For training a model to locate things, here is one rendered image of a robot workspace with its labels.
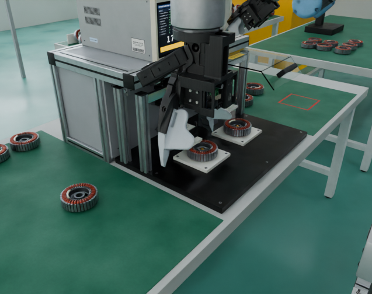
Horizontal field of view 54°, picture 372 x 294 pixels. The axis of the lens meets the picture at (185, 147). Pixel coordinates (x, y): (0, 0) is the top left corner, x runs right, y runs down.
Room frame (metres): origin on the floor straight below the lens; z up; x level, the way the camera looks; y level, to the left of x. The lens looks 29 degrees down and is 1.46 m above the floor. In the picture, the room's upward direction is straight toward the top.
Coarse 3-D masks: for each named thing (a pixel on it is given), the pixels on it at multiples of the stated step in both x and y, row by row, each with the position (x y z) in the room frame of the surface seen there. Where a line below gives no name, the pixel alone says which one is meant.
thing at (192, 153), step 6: (198, 144) 1.17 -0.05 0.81; (204, 144) 1.17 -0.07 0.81; (210, 144) 1.16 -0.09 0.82; (216, 144) 1.16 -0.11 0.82; (192, 150) 1.11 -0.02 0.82; (198, 150) 1.11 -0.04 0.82; (204, 150) 1.13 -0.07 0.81; (210, 150) 1.11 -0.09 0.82; (216, 150) 1.12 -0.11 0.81; (192, 156) 1.10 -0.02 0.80; (198, 156) 1.09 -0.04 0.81; (204, 156) 1.09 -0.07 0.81; (210, 156) 1.09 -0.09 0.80; (216, 156) 1.12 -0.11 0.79
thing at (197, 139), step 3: (189, 126) 1.20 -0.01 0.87; (192, 126) 1.20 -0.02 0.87; (195, 126) 1.20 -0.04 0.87; (189, 129) 1.17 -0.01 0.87; (192, 129) 1.17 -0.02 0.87; (195, 129) 1.18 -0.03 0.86; (192, 132) 1.17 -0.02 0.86; (195, 132) 1.18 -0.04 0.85; (198, 132) 1.20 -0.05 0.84; (195, 135) 1.18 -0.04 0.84; (195, 138) 1.18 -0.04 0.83; (198, 138) 1.18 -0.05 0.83; (201, 138) 1.18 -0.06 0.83; (195, 141) 1.15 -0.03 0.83; (198, 141) 1.16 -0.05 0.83; (195, 144) 1.15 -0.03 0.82
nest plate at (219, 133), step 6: (222, 126) 1.38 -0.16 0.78; (216, 132) 1.32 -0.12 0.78; (222, 132) 1.32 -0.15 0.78; (252, 132) 1.32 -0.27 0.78; (258, 132) 1.32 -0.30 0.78; (222, 138) 1.29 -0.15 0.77; (228, 138) 1.27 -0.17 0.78; (234, 138) 1.27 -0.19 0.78; (240, 138) 1.27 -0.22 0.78; (246, 138) 1.27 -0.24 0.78; (252, 138) 1.28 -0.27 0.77; (240, 144) 1.24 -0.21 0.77
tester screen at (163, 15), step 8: (160, 8) 1.18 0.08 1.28; (168, 8) 1.21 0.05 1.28; (160, 16) 1.18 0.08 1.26; (168, 16) 1.21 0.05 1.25; (160, 24) 1.18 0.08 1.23; (168, 24) 1.21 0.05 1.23; (160, 32) 1.17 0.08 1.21; (168, 32) 1.21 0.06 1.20; (160, 40) 1.17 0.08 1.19; (160, 48) 1.17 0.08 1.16; (176, 48) 1.24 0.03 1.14
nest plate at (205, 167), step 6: (186, 150) 1.17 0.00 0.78; (222, 150) 1.17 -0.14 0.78; (174, 156) 1.13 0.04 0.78; (180, 156) 1.13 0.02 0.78; (186, 156) 1.13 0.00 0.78; (222, 156) 1.13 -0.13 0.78; (228, 156) 1.15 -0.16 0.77; (186, 162) 1.09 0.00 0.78; (192, 162) 1.09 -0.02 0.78; (198, 162) 1.09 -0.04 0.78; (204, 162) 1.09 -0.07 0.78; (210, 162) 1.09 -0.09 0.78; (216, 162) 1.09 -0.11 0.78; (198, 168) 1.06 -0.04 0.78; (204, 168) 1.05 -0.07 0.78; (210, 168) 1.05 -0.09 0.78
